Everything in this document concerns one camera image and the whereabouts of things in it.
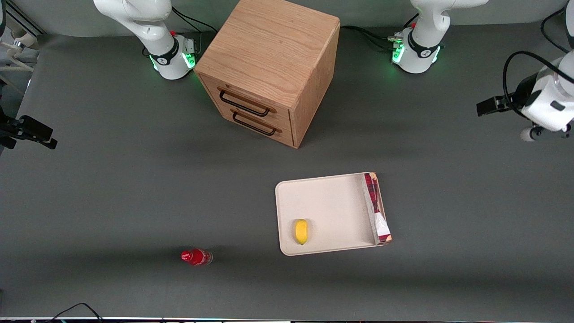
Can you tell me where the wooden two-drawer cabinet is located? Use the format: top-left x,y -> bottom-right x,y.
194,0 -> 341,149

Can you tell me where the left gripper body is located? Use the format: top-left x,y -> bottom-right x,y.
510,73 -> 545,113

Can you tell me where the black cable at table edge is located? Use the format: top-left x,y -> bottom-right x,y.
53,303 -> 104,322

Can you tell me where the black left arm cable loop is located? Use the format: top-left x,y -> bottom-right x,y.
502,7 -> 574,122

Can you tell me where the black right arm base cable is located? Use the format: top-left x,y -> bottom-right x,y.
170,6 -> 218,35

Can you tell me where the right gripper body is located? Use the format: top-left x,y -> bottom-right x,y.
0,105 -> 22,151

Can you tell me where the cream plastic tray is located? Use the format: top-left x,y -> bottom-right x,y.
275,173 -> 390,257

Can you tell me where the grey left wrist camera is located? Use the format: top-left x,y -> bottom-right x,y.
520,123 -> 572,142

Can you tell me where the red plastic bottle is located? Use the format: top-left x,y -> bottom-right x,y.
180,248 -> 213,266

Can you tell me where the yellow lemon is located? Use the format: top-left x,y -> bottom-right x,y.
295,218 -> 309,246

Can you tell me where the black arm base cable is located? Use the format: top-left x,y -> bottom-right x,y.
170,6 -> 218,35
340,13 -> 420,51

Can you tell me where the black left arm base cable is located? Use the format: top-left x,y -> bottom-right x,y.
340,13 -> 420,51

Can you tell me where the red cookie box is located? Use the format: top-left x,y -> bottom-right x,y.
361,172 -> 393,245

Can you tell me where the beige clamp bracket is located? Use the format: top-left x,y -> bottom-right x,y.
8,30 -> 41,52

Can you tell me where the aluminium frame rail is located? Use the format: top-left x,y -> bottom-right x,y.
5,0 -> 45,35

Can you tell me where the black wire drawer handle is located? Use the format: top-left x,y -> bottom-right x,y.
231,112 -> 279,136
218,87 -> 275,117

